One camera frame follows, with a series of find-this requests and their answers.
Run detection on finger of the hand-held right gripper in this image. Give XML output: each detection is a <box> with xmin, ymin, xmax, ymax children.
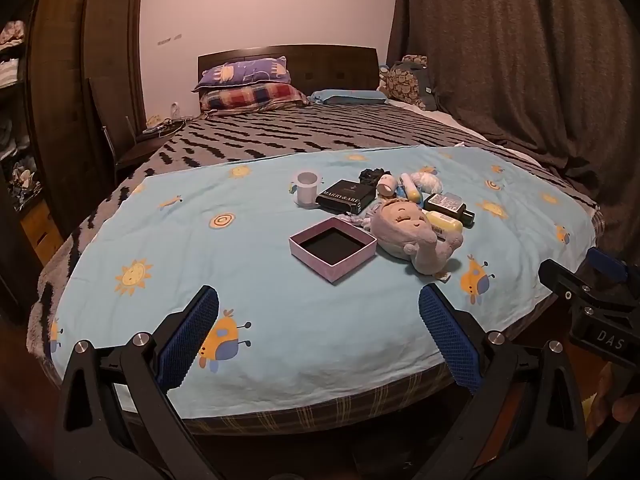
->
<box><xmin>539</xmin><ymin>258</ymin><xmax>640</xmax><ymax>311</ymax></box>
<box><xmin>587</xmin><ymin>247</ymin><xmax>629</xmax><ymax>282</ymax></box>

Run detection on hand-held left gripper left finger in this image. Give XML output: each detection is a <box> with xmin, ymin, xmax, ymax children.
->
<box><xmin>55</xmin><ymin>285</ymin><xmax>221</xmax><ymax>480</ymax></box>

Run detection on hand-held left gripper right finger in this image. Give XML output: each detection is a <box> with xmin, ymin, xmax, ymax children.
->
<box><xmin>418</xmin><ymin>283</ymin><xmax>588</xmax><ymax>480</ymax></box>

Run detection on white tube with yellow cap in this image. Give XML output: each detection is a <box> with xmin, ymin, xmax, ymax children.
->
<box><xmin>398</xmin><ymin>172</ymin><xmax>425</xmax><ymax>206</ymax></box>

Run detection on person's right hand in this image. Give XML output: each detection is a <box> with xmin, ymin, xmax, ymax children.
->
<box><xmin>586</xmin><ymin>362</ymin><xmax>640</xmax><ymax>436</ymax></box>

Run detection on light blue printed sheet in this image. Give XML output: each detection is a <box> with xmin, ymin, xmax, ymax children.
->
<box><xmin>44</xmin><ymin>145</ymin><xmax>598</xmax><ymax>420</ymax></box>

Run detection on grey plush toy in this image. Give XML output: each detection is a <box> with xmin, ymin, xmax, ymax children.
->
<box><xmin>369</xmin><ymin>197</ymin><xmax>463</xmax><ymax>277</ymax></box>

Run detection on small yellow bottle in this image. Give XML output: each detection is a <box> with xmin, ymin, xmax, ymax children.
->
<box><xmin>425</xmin><ymin>210</ymin><xmax>465</xmax><ymax>236</ymax></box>

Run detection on black labelled bottle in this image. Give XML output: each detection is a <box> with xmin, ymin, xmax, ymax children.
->
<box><xmin>422</xmin><ymin>192</ymin><xmax>476</xmax><ymax>229</ymax></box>

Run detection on plaid bed sheet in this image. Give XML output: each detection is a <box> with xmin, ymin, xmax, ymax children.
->
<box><xmin>120</xmin><ymin>360</ymin><xmax>476</xmax><ymax>436</ymax></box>

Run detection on pink square box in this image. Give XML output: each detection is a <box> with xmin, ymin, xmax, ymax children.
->
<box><xmin>288</xmin><ymin>218</ymin><xmax>378</xmax><ymax>285</ymax></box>

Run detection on white yarn ball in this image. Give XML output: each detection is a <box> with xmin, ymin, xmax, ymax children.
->
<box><xmin>411</xmin><ymin>170</ymin><xmax>446</xmax><ymax>195</ymax></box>

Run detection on black flat box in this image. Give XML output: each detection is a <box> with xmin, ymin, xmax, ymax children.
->
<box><xmin>316</xmin><ymin>179</ymin><xmax>377</xmax><ymax>213</ymax></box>

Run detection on translucent plastic cup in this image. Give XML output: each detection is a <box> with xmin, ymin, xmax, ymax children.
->
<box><xmin>294</xmin><ymin>171</ymin><xmax>322</xmax><ymax>206</ymax></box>

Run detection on dark chair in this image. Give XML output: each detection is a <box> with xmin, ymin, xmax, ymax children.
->
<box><xmin>87</xmin><ymin>77</ymin><xmax>176</xmax><ymax>181</ymax></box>

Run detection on grey black striped blanket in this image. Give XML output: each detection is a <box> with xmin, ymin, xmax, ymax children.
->
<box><xmin>27</xmin><ymin>104</ymin><xmax>601</xmax><ymax>361</ymax></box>

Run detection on red blue plaid pillow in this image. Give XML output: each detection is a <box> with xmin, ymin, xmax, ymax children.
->
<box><xmin>200</xmin><ymin>82</ymin><xmax>311</xmax><ymax>113</ymax></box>

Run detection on brown patterned cushion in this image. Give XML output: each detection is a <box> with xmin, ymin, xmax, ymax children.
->
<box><xmin>379</xmin><ymin>54</ymin><xmax>438</xmax><ymax>112</ymax></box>

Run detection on light blue pillow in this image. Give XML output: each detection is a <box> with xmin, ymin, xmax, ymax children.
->
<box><xmin>307</xmin><ymin>89</ymin><xmax>390</xmax><ymax>107</ymax></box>

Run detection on purple cartoon pillow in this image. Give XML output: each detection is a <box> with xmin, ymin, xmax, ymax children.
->
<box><xmin>192</xmin><ymin>56</ymin><xmax>292</xmax><ymax>93</ymax></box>

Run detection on dark wooden wardrobe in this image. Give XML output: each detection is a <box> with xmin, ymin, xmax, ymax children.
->
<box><xmin>25</xmin><ymin>0</ymin><xmax>156</xmax><ymax>241</ymax></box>

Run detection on open shelf with clothes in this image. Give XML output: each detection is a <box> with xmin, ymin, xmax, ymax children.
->
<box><xmin>0</xmin><ymin>0</ymin><xmax>66</xmax><ymax>321</ymax></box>

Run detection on dark wooden headboard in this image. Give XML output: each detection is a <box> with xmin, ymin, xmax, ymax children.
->
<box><xmin>197</xmin><ymin>45</ymin><xmax>379</xmax><ymax>106</ymax></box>

